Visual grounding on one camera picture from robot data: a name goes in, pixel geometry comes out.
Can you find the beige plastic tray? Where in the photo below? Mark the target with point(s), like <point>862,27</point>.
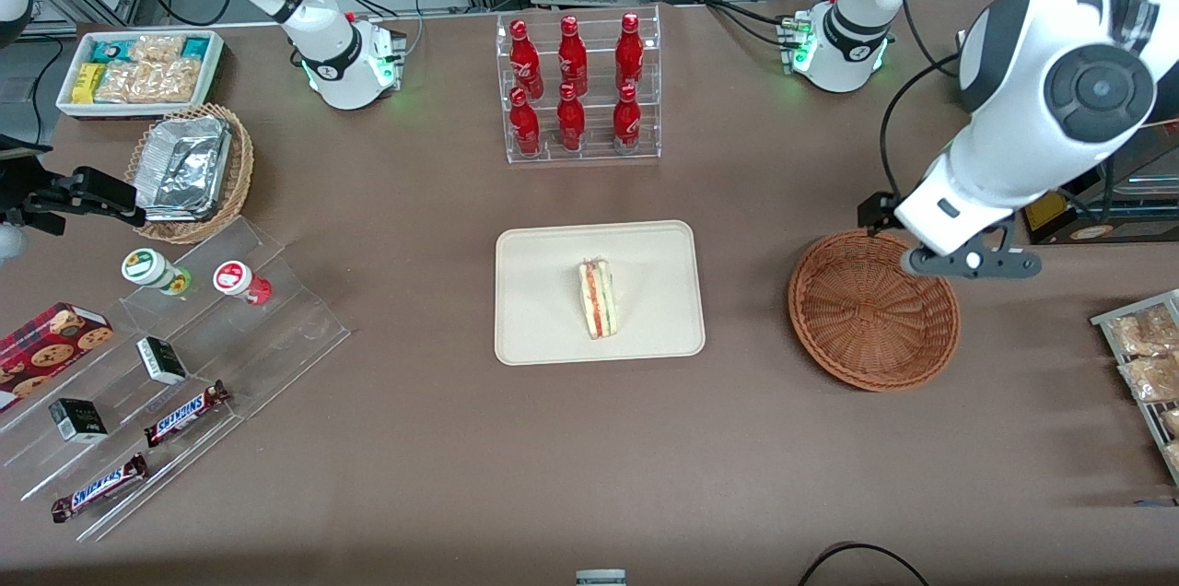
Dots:
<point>534,291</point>

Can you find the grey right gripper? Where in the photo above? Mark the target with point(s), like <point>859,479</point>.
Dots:
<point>57,196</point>

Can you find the tan wicker basket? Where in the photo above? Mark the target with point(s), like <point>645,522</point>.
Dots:
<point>241,171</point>

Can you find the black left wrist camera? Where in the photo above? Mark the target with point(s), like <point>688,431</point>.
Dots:
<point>877,211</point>

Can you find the clear bag of crackers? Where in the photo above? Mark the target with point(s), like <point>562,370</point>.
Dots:
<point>147,82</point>
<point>157,48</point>

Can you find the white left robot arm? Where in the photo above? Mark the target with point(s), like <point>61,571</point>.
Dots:
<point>1013,134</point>

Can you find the brown wicker basket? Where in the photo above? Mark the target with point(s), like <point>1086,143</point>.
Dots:
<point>866,328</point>

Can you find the teal snack packet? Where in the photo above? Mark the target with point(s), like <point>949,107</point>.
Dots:
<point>110,50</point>
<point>195,47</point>

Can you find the Snickers chocolate bar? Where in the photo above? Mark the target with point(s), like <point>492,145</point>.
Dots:
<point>97,487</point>
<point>184,413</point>

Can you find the red cookie box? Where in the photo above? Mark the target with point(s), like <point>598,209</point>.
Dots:
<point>46,346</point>

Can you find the yellow snack packet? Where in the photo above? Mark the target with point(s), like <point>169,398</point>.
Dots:
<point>87,82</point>

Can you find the triangular sandwich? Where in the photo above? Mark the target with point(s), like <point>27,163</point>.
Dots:
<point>597,300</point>

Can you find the red cola bottle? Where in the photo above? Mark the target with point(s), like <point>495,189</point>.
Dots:
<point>629,47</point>
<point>525,56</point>
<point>572,52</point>
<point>525,125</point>
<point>626,121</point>
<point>571,121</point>

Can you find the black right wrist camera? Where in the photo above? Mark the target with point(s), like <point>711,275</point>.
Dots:
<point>92,190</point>

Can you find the clear acrylic bottle rack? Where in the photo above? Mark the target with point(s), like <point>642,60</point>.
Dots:
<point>599,24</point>

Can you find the white snack tray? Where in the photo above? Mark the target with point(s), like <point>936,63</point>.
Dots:
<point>216,61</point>

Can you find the clear acrylic tiered shelf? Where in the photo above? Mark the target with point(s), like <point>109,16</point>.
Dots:
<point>276,346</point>

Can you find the metal tray of pastries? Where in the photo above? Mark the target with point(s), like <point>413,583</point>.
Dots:
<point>1151,420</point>

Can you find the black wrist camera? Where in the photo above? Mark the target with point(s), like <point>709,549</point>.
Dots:
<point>877,211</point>
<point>92,190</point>

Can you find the aluminium foil container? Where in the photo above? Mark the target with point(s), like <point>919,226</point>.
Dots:
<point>184,167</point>

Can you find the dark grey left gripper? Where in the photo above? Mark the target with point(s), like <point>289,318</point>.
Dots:
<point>876,212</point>

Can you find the red lid snack cup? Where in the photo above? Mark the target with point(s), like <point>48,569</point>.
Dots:
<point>235,279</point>

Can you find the small grey device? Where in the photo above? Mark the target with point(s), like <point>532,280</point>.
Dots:
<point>601,578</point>

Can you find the green lid snack cup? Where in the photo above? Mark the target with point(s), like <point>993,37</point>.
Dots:
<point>147,266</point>

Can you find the clear bag of pastry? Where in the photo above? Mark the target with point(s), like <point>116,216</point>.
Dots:
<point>1147,331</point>
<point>1151,379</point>
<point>1172,422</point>

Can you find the small black box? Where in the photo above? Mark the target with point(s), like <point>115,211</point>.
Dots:
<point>78,420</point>
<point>161,360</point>

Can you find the black food warmer display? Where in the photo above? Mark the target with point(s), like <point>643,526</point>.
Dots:
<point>1087,231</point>

